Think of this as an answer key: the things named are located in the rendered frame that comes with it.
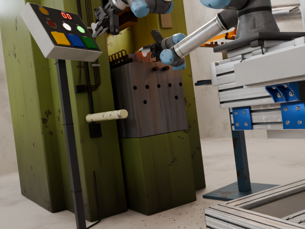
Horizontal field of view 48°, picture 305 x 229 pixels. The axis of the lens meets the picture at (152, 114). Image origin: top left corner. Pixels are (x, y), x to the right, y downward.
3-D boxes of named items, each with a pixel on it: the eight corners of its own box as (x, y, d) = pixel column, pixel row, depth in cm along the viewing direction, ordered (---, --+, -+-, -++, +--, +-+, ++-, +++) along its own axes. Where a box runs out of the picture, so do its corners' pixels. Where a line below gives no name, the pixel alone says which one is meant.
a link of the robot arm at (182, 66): (167, 70, 185) (165, 49, 185) (175, 71, 195) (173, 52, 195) (181, 67, 182) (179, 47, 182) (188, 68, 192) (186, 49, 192)
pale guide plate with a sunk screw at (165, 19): (172, 27, 245) (169, 3, 245) (162, 27, 240) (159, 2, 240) (170, 28, 247) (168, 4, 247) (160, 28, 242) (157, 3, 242)
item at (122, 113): (129, 118, 173) (128, 107, 173) (120, 119, 170) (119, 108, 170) (94, 121, 210) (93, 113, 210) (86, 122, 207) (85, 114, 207)
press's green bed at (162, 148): (197, 200, 225) (188, 129, 225) (148, 216, 204) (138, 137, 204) (150, 189, 272) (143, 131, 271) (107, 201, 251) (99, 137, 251)
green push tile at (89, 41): (98, 48, 181) (91, 38, 183) (88, 47, 175) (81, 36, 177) (96, 51, 182) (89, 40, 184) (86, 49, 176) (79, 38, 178)
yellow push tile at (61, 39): (70, 44, 164) (63, 32, 166) (58, 43, 158) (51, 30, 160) (68, 47, 165) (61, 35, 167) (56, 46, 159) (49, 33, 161)
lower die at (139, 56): (156, 63, 221) (154, 50, 221) (129, 64, 210) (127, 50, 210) (125, 73, 256) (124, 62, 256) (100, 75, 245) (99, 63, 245)
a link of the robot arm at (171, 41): (177, 47, 183) (175, 31, 183) (165, 52, 192) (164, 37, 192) (189, 47, 187) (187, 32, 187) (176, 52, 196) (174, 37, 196)
